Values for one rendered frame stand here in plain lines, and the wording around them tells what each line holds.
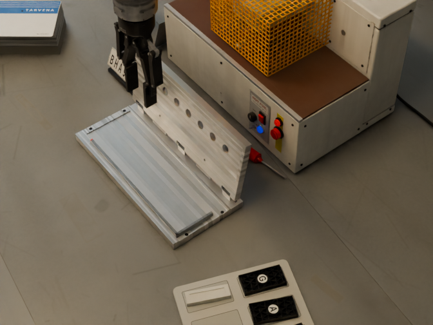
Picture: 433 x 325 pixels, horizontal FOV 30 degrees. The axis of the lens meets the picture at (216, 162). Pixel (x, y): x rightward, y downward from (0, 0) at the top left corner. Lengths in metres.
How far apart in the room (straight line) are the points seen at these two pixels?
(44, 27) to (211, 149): 0.67
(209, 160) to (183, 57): 0.40
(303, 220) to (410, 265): 0.27
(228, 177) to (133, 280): 0.33
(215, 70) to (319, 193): 0.42
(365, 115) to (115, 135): 0.64
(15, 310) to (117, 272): 0.24
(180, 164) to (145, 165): 0.09
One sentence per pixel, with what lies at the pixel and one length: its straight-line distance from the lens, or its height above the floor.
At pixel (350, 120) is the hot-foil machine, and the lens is 2.06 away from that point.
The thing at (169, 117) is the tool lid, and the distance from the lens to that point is 2.04.
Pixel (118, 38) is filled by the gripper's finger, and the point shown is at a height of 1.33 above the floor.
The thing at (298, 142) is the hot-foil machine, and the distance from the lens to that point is 1.94.
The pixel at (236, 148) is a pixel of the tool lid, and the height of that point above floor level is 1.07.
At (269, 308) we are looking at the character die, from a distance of 1.78.
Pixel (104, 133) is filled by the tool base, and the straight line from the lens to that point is 2.12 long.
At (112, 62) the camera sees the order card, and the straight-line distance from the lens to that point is 2.30.
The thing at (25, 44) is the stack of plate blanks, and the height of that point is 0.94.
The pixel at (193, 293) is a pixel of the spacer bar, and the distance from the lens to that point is 1.80.
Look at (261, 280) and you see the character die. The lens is 1.82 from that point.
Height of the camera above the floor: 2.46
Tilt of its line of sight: 49 degrees down
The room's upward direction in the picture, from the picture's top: 2 degrees counter-clockwise
